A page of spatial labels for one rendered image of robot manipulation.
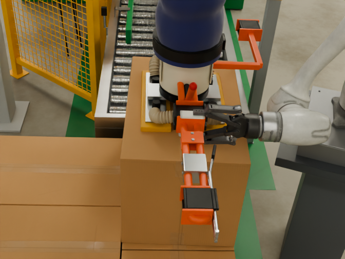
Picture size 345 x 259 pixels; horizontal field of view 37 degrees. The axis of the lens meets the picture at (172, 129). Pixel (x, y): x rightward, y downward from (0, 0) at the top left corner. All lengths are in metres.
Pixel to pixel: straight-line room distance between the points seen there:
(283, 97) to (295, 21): 3.00
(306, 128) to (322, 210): 0.79
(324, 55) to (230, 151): 0.40
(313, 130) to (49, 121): 2.07
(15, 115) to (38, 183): 1.28
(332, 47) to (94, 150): 1.11
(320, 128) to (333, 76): 2.43
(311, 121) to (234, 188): 0.33
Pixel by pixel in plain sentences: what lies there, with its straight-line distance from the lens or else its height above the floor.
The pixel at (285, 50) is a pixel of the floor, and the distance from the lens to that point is 4.14.
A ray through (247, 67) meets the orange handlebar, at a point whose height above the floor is 1.07.
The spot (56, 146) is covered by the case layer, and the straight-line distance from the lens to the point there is 2.23.
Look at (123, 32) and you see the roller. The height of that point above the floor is 0.55.
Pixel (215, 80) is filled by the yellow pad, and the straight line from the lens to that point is 1.88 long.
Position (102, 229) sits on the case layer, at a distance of 1.89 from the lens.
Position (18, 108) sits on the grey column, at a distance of 3.37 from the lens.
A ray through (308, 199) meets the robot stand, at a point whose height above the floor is 0.47.
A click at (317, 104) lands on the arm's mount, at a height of 0.84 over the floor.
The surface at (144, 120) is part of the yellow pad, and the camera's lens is 1.67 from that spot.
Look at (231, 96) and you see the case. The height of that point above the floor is 0.94.
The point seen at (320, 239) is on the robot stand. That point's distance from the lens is 2.38.
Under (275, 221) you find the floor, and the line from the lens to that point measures 2.73.
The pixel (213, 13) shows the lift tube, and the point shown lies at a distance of 1.54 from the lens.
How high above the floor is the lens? 2.00
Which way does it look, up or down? 39 degrees down
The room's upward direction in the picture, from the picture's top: 4 degrees clockwise
